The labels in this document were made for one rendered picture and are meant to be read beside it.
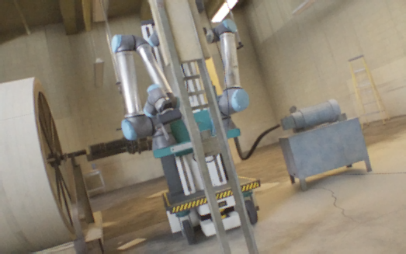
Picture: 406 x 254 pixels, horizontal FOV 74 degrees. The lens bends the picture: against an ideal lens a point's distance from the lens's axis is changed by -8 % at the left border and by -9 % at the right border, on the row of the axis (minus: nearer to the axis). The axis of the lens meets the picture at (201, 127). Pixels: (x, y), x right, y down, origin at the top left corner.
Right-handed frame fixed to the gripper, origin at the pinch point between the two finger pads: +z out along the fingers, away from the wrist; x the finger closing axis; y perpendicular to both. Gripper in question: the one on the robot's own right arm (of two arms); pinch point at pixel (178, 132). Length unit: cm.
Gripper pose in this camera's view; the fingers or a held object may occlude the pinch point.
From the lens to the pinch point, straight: 160.8
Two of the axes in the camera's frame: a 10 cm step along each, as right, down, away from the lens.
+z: 4.6, 7.9, -4.0
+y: -1.4, 5.1, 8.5
